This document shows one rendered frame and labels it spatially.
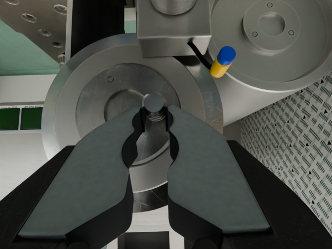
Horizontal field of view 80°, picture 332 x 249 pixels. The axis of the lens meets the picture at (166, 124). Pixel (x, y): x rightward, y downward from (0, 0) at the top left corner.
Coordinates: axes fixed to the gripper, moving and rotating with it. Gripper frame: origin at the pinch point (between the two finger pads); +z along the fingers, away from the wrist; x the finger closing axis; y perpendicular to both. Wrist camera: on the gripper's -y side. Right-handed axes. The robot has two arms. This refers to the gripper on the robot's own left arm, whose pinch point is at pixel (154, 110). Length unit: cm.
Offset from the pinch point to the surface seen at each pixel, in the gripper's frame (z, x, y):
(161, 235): 19, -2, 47
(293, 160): 6.9, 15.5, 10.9
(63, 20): 31.2, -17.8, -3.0
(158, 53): 5.0, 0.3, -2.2
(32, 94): 264, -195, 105
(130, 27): 214, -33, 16
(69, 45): 9.0, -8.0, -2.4
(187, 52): 5.0, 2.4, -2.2
